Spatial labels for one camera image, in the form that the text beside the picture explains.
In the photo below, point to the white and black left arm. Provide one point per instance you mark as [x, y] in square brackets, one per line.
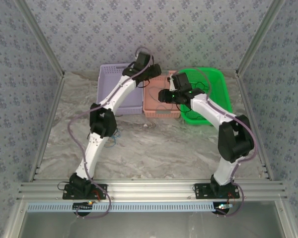
[99, 148]

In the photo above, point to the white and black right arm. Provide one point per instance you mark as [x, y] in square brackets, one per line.
[213, 111]

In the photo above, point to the green plastic basket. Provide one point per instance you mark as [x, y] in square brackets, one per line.
[221, 94]

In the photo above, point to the pink plastic basket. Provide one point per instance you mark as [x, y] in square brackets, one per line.
[149, 112]

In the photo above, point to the purple plastic basket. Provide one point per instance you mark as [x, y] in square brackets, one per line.
[109, 94]

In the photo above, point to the small electronics board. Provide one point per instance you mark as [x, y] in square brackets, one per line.
[222, 207]
[82, 205]

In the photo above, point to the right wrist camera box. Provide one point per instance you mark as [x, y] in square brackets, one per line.
[172, 85]

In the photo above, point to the aluminium side rail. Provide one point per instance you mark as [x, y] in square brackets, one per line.
[49, 119]
[250, 116]

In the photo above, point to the aluminium frame post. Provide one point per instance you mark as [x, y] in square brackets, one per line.
[258, 37]
[39, 37]

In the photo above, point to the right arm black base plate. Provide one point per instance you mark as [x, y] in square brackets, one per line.
[201, 193]

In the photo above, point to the aluminium mounting rail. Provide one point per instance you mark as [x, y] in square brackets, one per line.
[149, 191]

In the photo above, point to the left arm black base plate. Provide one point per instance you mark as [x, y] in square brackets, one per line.
[101, 188]

